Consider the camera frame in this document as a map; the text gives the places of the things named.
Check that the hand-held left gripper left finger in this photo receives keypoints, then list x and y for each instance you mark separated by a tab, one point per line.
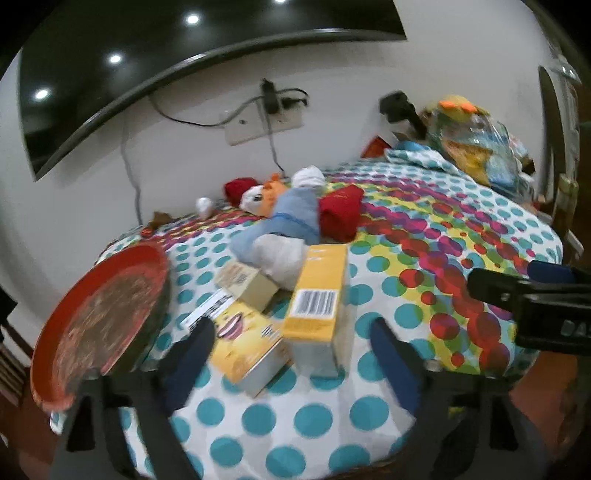
189	364

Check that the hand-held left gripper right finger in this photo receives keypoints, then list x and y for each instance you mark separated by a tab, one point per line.
392	369

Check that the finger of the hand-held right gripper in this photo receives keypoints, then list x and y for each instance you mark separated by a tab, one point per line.
549	271
494	286

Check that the round red tray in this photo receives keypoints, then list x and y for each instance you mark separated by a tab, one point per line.
106	314

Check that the small beige box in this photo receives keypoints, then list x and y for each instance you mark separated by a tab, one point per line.
251	286

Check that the tall yellow white box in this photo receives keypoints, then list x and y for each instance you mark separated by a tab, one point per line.
318	286

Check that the white sock roll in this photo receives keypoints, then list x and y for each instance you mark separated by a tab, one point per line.
281	258

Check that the large red sock roll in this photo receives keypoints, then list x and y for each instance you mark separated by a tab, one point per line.
339	214

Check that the polka dot tablecloth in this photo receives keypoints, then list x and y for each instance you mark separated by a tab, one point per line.
415	230

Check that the blue patterned cloth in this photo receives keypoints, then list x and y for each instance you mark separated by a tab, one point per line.
420	157

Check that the clear bag of snacks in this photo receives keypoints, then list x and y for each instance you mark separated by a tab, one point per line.
475	138

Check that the brown paper scrap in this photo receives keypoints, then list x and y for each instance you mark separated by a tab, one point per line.
159	218

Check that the small white sock ball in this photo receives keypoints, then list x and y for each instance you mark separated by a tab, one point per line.
203	205

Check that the wooden chair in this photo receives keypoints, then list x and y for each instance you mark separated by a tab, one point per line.
11	360

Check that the small red sock roll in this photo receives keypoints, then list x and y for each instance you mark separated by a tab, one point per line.
236	188

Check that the folded blue towel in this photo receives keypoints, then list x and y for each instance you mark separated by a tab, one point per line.
295	210

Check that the orange plush toy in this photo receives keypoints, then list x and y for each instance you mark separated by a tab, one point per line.
270	196

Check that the black device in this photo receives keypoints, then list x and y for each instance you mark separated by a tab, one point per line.
399	108

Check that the white sock bundle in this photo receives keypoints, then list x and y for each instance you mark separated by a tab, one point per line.
308	176

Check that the black plug charger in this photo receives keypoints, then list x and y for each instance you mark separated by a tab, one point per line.
272	97

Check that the dark curved frame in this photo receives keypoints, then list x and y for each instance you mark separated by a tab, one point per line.
551	129

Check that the white wall outlet plate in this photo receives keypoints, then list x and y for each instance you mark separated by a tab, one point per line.
249	129

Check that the black wall television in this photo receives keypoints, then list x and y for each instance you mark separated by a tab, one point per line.
138	46

